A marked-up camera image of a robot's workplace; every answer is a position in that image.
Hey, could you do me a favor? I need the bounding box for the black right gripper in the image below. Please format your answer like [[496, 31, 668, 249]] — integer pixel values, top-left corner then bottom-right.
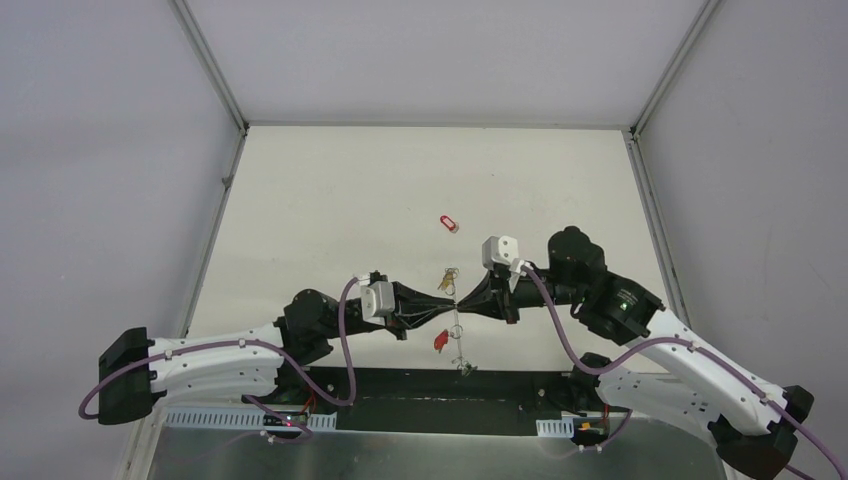
[[456, 266, 583, 325]]

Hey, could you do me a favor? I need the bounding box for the green key tag with key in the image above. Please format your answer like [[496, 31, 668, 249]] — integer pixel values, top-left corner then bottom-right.
[[460, 364, 477, 377]]

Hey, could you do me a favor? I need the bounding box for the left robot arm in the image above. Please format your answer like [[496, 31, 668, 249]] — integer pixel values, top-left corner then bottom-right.
[[78, 276, 457, 425]]

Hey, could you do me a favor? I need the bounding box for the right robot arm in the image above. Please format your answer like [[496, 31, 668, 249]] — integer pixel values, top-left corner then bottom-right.
[[458, 226, 814, 479]]

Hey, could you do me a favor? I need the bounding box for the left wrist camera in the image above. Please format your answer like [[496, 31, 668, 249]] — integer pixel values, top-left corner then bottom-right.
[[357, 272, 396, 326]]

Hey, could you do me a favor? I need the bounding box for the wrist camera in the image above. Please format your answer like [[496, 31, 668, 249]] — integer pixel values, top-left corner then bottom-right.
[[357, 272, 396, 326], [482, 235, 528, 292]]

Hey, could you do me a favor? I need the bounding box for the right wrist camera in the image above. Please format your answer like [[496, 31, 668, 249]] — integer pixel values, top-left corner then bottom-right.
[[482, 235, 528, 292]]

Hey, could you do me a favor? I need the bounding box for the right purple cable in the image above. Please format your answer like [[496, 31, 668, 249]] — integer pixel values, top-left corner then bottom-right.
[[523, 264, 848, 480]]

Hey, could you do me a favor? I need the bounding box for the purple cable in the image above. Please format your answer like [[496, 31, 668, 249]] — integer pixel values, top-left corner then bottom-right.
[[523, 264, 848, 480], [78, 276, 362, 444]]

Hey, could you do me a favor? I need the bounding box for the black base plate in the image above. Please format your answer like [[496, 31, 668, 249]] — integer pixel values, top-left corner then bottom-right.
[[266, 368, 612, 436]]

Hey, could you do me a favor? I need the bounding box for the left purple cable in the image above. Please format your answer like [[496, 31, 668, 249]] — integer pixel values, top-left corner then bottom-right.
[[78, 276, 362, 444]]

